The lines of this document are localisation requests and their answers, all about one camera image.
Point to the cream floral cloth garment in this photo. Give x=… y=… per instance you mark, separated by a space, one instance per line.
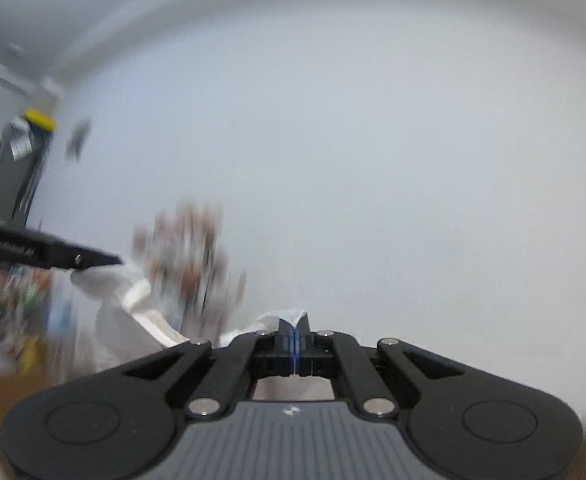
x=123 y=330

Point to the yellow object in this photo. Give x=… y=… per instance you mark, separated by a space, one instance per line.
x=40 y=120

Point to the dark tall panel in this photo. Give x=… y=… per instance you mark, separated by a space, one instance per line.
x=15 y=180

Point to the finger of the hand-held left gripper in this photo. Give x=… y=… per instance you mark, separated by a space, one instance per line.
x=85 y=259

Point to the dried rose bouquet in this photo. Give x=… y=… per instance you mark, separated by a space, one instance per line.
x=188 y=260

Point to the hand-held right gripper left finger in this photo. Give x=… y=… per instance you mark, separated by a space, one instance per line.
x=285 y=347

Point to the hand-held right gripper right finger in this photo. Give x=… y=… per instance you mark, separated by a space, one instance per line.
x=303 y=350

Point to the grey wall object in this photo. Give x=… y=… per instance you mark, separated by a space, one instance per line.
x=78 y=141

